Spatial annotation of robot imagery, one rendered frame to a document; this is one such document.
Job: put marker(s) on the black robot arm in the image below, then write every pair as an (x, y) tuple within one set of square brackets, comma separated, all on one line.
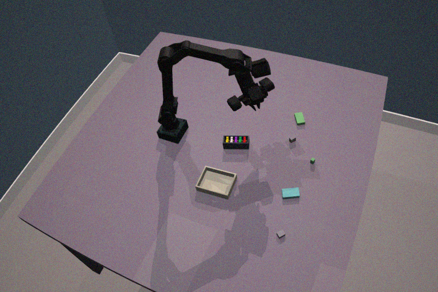
[(232, 59)]

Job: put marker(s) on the light teal flat rectangular block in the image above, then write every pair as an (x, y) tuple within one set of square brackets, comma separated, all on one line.
[(290, 193)]

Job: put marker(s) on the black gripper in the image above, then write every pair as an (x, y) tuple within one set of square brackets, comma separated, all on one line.
[(235, 103)]

